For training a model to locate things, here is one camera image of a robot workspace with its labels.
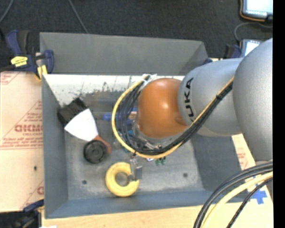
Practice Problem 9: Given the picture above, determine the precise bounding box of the black round disc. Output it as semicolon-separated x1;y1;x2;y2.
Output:
83;140;108;164

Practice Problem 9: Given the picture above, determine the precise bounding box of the grey metal bin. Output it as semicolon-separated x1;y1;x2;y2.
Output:
39;32;243;219

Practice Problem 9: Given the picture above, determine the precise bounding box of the brown cardboard board, red print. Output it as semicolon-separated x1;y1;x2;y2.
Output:
0;70;45;214

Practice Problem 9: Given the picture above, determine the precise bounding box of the yellow ring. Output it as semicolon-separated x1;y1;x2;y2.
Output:
104;161;141;198

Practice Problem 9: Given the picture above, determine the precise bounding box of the blue handled tool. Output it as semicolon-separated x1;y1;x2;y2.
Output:
103;112;138;124

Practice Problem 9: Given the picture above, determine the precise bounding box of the white scraper with black handle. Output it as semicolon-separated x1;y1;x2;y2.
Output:
57;97;100;143

